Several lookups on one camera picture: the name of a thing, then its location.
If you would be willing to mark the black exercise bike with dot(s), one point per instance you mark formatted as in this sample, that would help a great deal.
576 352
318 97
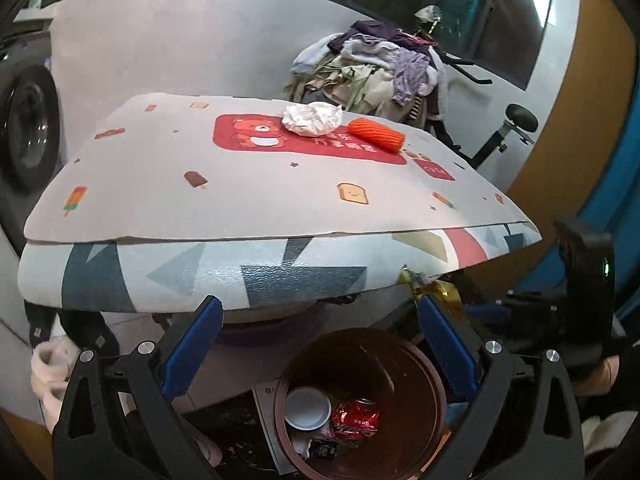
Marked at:
520 117

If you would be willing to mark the orange foam net sleeve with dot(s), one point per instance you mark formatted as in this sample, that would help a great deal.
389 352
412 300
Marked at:
375 135

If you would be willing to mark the dark washing machine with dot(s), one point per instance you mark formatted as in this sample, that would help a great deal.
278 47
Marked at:
30 120

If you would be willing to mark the printed grey table mat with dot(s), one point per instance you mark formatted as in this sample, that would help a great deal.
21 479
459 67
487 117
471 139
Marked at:
150 185

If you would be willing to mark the crushed red soda can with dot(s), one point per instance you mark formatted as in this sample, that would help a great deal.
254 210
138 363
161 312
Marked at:
352 417

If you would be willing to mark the crumpled white paper ball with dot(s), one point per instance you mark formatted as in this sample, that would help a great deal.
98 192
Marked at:
310 117

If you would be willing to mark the person's right hand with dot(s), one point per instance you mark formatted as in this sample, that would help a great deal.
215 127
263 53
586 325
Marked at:
600 375

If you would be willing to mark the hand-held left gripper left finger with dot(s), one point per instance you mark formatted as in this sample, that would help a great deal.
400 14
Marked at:
195 340

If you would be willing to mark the gold foil wrapper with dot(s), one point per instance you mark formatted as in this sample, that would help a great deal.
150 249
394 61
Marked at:
440 292

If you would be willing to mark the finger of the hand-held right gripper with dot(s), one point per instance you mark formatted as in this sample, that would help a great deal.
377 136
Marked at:
487 312
535 296

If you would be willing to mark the fluffy white slipper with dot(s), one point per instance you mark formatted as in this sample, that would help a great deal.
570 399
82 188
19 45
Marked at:
47 365

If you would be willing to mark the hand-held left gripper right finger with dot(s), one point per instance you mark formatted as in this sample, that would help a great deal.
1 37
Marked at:
445 345

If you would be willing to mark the pile of clothes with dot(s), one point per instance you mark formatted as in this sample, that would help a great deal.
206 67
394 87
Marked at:
375 70

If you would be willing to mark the dark window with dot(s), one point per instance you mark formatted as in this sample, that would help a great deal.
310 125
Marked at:
515 20

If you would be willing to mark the brown trash bin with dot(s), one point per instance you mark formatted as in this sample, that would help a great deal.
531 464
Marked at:
380 360

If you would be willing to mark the triangle patterned tablecloth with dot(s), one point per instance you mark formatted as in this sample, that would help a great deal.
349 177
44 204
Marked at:
225 275

